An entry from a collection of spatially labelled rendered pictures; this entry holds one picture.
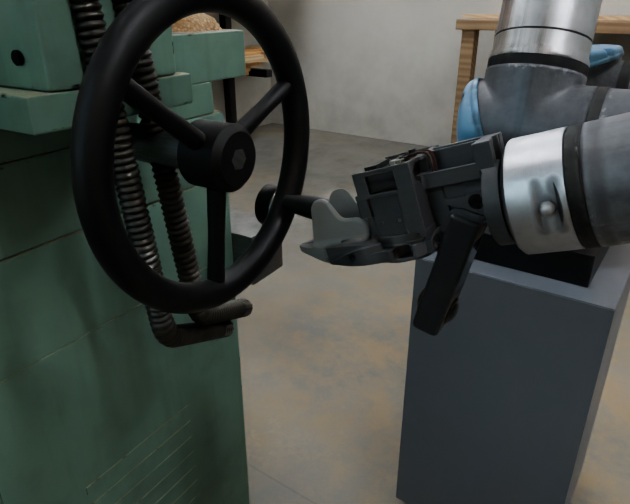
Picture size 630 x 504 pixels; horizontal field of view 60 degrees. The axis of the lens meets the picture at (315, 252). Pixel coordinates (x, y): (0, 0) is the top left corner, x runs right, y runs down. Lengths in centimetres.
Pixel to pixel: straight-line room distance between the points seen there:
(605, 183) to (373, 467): 101
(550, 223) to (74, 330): 50
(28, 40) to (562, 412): 85
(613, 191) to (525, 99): 16
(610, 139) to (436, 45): 357
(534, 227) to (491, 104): 16
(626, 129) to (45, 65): 42
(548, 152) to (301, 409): 113
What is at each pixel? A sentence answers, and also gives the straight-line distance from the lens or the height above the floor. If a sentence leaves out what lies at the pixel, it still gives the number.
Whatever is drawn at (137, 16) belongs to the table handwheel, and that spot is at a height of 93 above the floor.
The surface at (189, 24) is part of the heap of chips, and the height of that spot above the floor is 91.
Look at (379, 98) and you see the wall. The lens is 417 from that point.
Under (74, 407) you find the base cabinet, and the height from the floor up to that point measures 51.
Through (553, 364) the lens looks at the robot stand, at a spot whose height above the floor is 43.
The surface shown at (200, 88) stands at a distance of 75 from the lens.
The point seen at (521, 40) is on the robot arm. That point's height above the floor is 90.
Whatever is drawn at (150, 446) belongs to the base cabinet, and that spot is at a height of 37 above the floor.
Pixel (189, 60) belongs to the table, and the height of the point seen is 87.
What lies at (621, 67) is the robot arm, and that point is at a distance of 90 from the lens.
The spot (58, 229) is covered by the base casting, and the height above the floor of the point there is 72.
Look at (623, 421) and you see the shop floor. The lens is 160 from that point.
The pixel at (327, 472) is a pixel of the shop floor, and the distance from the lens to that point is 129.
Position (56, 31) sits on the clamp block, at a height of 91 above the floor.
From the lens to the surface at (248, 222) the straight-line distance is 87.
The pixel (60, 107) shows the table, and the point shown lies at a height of 86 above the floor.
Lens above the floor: 94
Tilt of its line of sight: 24 degrees down
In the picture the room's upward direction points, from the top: straight up
